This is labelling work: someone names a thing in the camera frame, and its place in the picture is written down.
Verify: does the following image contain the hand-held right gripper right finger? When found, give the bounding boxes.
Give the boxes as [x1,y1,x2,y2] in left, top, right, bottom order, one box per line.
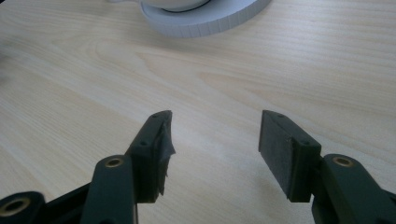
[258,109,322,203]

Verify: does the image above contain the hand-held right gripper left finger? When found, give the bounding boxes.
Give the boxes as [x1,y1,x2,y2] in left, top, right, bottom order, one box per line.
[125,109,177,204]

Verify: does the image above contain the white bowl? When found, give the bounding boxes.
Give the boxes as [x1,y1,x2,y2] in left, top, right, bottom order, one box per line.
[140,0,213,14]

